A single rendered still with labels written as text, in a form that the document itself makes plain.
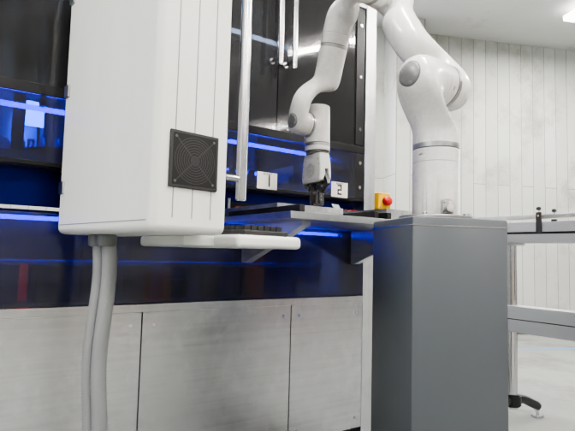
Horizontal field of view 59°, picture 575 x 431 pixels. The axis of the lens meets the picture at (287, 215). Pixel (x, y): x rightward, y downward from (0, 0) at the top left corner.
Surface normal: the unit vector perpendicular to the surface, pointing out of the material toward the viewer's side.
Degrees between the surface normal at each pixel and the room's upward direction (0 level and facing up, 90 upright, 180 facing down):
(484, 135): 90
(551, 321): 90
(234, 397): 90
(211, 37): 90
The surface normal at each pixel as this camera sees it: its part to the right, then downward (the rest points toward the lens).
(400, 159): 0.21, -0.07
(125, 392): 0.58, -0.04
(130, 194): -0.72, -0.07
